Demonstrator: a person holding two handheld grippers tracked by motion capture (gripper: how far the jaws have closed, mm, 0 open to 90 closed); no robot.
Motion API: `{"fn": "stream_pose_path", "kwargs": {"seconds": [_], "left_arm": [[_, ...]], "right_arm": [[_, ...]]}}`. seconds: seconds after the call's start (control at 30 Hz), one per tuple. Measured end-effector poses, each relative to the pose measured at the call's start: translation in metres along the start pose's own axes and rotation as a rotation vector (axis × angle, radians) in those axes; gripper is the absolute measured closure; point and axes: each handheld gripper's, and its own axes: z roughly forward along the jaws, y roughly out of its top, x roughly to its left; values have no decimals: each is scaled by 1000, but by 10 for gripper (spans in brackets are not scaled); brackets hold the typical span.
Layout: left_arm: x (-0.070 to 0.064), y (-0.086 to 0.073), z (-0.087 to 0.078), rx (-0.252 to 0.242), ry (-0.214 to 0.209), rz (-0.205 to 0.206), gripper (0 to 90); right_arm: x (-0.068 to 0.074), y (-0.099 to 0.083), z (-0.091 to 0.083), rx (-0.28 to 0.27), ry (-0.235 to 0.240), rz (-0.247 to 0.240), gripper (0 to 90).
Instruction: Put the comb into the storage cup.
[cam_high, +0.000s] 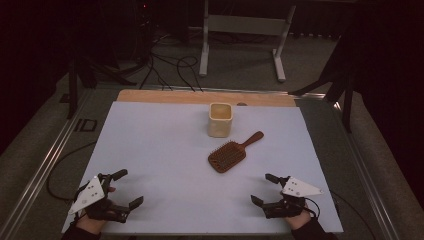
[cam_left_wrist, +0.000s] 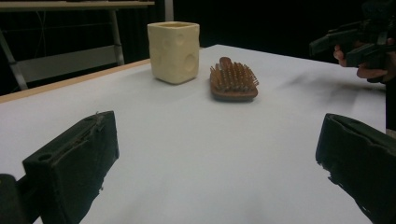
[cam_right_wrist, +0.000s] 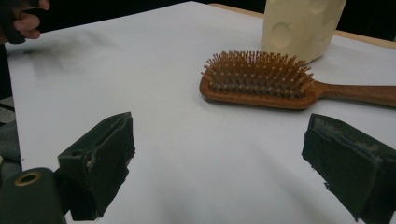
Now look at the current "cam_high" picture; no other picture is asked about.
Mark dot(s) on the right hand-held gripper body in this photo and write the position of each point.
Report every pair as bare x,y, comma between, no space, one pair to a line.
293,200

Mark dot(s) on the dark equipment with red light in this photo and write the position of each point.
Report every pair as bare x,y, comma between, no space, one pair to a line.
140,26

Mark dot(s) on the brown wooden hairbrush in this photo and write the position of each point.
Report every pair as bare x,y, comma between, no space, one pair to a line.
227,156

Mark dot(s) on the metal floor rail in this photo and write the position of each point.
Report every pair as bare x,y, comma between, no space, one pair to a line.
40,173
366,180

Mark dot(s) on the white table mat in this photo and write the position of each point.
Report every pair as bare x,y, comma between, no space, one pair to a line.
160,150

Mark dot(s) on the cream square cup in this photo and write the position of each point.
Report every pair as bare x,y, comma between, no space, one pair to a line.
220,125

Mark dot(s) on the person's right hand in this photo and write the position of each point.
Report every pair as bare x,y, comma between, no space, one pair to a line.
297,220

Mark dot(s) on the white metal desk frame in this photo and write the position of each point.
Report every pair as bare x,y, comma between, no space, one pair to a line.
246,25

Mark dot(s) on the person's left hand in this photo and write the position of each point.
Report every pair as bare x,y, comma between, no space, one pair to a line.
90,225

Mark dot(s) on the black stand with angled legs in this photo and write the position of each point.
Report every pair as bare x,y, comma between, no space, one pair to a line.
72,86

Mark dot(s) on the black stand with long strut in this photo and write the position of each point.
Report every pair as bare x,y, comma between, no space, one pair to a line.
346,103

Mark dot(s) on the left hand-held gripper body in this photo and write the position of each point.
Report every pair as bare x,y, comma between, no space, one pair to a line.
89,195

